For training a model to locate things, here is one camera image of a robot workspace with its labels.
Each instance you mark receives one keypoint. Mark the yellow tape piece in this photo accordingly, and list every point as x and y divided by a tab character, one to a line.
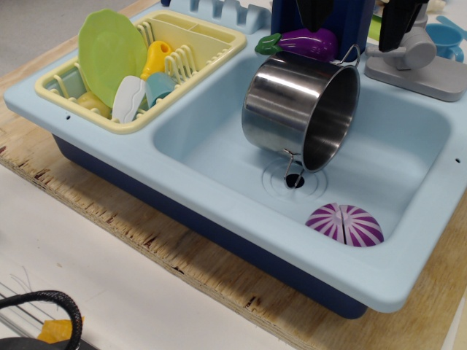
55	331

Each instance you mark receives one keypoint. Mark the yellow dish rack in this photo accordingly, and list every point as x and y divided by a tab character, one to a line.
198	49

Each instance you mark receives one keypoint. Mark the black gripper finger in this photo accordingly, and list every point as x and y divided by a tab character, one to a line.
398	17
313	13

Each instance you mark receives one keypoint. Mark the stainless steel pot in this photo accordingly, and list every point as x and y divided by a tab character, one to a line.
301	109

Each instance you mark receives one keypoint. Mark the blue toy cup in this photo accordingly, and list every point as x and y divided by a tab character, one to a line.
447	37

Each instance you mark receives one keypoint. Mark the pale yellow toy potato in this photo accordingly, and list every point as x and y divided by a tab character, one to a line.
90	101

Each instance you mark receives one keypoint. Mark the purple striped toy onion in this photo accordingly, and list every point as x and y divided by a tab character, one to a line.
347	224

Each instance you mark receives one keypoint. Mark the purple toy eggplant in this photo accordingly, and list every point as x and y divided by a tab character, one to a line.
321	45

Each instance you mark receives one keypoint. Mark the green toy plate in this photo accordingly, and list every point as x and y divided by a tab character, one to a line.
110	48

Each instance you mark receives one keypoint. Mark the grey toy faucet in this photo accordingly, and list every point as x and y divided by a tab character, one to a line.
415	66

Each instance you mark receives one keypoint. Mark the wooden board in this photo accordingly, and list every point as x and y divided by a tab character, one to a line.
143	281

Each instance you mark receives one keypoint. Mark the teal toy cup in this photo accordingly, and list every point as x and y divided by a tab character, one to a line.
158	85

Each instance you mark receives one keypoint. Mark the light blue toy sink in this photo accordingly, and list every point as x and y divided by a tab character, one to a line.
403	161

